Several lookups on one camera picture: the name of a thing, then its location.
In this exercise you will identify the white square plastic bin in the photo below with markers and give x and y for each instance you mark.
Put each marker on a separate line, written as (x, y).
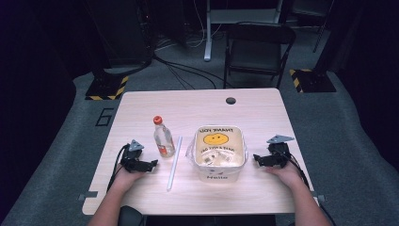
(219, 174)

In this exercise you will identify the black stand base striped edge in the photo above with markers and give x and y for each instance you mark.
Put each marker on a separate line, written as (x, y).
(105, 86)
(313, 80)

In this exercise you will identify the person's right hand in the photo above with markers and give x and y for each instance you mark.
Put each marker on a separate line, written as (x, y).
(286, 174)

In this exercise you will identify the black folding chair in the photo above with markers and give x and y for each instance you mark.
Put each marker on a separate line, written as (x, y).
(257, 47)

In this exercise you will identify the grey table bracket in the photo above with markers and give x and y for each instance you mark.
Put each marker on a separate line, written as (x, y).
(87, 196)
(320, 198)

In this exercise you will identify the white metal desk frame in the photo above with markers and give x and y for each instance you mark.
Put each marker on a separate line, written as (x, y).
(208, 34)

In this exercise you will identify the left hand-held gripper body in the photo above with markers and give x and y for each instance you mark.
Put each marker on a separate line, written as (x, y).
(132, 157)

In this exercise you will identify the person's left hand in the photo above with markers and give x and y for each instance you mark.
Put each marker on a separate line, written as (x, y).
(128, 177)

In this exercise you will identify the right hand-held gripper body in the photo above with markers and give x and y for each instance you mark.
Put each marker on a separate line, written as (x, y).
(278, 153)

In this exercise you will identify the long white paper tube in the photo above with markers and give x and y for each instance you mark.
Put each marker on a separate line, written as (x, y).
(174, 163)

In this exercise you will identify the person's dark clothing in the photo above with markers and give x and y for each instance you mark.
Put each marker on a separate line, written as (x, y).
(130, 216)

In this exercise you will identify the clear plastic bottle red cap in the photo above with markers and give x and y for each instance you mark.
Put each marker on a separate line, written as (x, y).
(163, 140)

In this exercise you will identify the black equipment cabinet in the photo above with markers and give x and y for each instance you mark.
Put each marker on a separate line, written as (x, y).
(122, 31)

